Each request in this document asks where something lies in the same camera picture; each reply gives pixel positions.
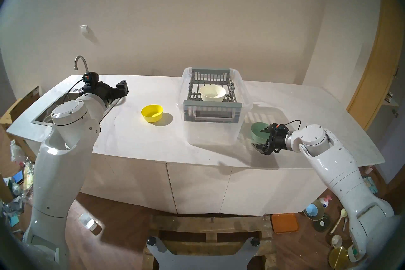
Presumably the clear glass plate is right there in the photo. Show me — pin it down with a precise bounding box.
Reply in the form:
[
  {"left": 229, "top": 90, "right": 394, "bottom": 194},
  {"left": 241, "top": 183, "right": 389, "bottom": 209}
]
[{"left": 303, "top": 199, "right": 326, "bottom": 222}]

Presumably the crumpled silver plastic wrap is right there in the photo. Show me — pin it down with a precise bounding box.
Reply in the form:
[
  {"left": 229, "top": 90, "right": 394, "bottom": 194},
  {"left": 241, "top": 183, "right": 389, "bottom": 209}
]
[{"left": 0, "top": 197, "right": 25, "bottom": 215}]

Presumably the white crumpled plastic bag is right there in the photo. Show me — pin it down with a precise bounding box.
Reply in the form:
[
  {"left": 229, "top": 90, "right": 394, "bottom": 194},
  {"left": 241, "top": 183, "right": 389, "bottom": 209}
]
[{"left": 10, "top": 140, "right": 26, "bottom": 164}]

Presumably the clear plastic container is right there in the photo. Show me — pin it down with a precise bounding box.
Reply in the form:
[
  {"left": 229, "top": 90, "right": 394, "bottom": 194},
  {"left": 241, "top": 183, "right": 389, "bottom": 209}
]
[{"left": 79, "top": 213, "right": 98, "bottom": 231}]

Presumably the yellow snack packet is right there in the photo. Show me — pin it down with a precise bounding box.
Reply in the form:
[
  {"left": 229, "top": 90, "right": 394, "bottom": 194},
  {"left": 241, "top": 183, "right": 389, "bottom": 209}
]
[{"left": 23, "top": 161, "right": 34, "bottom": 190}]

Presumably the wooden door frame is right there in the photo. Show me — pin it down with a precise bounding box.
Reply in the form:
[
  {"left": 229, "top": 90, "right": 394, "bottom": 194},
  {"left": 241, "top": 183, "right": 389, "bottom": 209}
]
[{"left": 346, "top": 0, "right": 402, "bottom": 131}]

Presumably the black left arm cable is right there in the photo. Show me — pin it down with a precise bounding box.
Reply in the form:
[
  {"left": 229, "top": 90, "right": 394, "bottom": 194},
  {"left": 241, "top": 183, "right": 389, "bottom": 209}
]
[{"left": 63, "top": 79, "right": 86, "bottom": 105}]

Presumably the mint green bowl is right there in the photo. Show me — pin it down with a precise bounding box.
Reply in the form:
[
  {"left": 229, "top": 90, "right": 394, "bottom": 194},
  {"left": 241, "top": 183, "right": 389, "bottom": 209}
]
[{"left": 251, "top": 122, "right": 273, "bottom": 147}]

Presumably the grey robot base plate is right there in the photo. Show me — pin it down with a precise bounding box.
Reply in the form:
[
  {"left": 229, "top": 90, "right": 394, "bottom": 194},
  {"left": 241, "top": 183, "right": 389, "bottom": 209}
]
[{"left": 146, "top": 236, "right": 261, "bottom": 270}]

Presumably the brown cardboard box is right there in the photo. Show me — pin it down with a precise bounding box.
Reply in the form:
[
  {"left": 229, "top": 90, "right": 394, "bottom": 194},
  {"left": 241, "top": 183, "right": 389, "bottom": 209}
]
[{"left": 0, "top": 85, "right": 41, "bottom": 125}]

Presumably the orange plastic tray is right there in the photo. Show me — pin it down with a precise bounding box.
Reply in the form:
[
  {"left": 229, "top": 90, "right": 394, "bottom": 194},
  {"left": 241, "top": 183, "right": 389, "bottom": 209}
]
[{"left": 271, "top": 213, "right": 300, "bottom": 235}]

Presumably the gold round plate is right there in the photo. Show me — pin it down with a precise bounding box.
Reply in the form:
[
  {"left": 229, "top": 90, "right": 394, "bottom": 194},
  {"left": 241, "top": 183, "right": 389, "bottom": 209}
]
[{"left": 328, "top": 247, "right": 350, "bottom": 270}]

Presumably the clear plastic storage bin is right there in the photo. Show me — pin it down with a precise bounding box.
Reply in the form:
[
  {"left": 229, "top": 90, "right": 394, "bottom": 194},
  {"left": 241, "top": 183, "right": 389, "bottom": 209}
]
[{"left": 178, "top": 67, "right": 253, "bottom": 147}]

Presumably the wooden pallet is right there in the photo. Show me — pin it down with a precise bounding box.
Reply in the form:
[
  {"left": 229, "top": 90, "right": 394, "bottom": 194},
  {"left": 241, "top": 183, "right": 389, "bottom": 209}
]
[{"left": 142, "top": 212, "right": 276, "bottom": 270}]

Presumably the yellow bowl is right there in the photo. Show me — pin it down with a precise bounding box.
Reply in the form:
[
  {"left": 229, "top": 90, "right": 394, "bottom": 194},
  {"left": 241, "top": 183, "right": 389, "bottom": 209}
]
[{"left": 141, "top": 105, "right": 164, "bottom": 124}]

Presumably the cream bowl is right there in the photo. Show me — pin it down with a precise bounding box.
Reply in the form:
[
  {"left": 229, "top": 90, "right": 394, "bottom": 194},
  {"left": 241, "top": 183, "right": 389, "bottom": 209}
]
[{"left": 199, "top": 85, "right": 227, "bottom": 102}]

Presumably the large cream spoon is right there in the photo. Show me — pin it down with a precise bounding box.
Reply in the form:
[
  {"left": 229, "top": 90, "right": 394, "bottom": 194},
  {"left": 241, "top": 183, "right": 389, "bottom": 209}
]
[{"left": 330, "top": 208, "right": 349, "bottom": 235}]

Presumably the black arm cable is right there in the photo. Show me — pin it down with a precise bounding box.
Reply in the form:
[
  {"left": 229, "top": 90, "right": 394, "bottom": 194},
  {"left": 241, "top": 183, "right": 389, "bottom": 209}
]
[
  {"left": 283, "top": 119, "right": 302, "bottom": 131},
  {"left": 63, "top": 79, "right": 86, "bottom": 105}
]

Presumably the brown cardboard sheet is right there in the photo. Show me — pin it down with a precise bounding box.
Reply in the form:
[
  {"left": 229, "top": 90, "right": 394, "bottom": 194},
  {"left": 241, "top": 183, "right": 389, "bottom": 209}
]
[{"left": 0, "top": 125, "right": 21, "bottom": 178}]

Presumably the dark glass plate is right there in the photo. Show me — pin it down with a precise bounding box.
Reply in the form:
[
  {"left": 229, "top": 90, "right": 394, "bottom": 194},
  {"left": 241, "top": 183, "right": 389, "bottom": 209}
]
[{"left": 313, "top": 214, "right": 331, "bottom": 233}]

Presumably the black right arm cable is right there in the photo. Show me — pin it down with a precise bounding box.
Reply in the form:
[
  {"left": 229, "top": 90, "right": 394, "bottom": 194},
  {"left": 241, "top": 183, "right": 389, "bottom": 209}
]
[{"left": 283, "top": 119, "right": 302, "bottom": 131}]

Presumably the grey dish drying rack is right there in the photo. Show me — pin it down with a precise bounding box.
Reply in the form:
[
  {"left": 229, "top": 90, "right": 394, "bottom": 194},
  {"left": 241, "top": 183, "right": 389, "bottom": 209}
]
[{"left": 183, "top": 68, "right": 243, "bottom": 123}]

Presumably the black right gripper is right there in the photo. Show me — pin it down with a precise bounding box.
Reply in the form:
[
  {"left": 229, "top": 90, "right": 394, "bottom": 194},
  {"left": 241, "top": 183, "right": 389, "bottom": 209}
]
[{"left": 252, "top": 123, "right": 289, "bottom": 156}]

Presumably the chrome gooseneck faucet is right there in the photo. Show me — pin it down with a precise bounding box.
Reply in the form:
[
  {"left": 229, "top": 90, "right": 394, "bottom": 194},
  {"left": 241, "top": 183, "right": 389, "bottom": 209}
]
[{"left": 74, "top": 56, "right": 90, "bottom": 74}]

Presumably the teal noodle tray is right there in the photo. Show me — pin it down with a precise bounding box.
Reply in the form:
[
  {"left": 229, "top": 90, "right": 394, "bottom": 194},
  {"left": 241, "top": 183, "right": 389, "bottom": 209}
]
[{"left": 363, "top": 177, "right": 379, "bottom": 194}]

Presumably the white kitchen counter cabinet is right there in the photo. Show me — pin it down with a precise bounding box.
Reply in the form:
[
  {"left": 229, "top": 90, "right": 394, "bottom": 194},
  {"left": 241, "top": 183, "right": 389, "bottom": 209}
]
[{"left": 26, "top": 138, "right": 347, "bottom": 217}]

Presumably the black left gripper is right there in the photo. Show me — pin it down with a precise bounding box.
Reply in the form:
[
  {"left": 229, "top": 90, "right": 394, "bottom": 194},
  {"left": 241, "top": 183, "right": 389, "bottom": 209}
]
[{"left": 83, "top": 72, "right": 129, "bottom": 109}]

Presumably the stainless steel sink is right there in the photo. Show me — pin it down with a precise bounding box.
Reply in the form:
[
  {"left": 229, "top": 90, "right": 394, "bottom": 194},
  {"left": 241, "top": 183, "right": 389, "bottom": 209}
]
[{"left": 31, "top": 88, "right": 128, "bottom": 127}]

